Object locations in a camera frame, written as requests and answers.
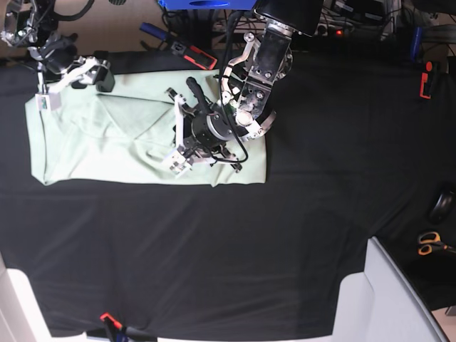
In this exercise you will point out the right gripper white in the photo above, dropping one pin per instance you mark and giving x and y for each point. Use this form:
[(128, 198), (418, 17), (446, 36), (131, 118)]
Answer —
[(88, 71)]

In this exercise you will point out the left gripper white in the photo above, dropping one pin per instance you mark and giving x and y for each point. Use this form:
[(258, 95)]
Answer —
[(201, 136)]

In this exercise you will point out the light green T-shirt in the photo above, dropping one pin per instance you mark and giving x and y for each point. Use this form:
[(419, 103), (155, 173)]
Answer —
[(125, 135)]

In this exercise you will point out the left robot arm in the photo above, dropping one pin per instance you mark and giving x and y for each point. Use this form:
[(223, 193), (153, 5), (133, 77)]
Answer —
[(244, 84)]

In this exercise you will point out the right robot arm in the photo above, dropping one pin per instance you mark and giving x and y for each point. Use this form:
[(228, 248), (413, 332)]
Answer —
[(33, 25)]

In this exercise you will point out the blue box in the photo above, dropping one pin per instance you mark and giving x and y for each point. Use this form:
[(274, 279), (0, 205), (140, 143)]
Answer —
[(207, 4)]

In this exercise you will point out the black table cloth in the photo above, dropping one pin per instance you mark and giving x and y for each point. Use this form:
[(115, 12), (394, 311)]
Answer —
[(354, 153)]

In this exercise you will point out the red clamp bottom edge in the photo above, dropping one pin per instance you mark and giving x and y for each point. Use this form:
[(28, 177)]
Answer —
[(117, 332)]

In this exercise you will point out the white bin left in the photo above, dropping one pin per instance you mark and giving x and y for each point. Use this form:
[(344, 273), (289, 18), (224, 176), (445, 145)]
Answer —
[(21, 317)]

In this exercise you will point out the red clamp right side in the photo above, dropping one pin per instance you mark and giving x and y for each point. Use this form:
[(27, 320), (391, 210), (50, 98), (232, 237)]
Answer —
[(427, 80)]

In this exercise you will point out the black computer mouse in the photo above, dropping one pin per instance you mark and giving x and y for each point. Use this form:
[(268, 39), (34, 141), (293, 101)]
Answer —
[(442, 207)]

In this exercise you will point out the orange handled scissors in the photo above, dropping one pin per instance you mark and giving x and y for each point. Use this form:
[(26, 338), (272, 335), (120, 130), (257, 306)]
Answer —
[(430, 242)]

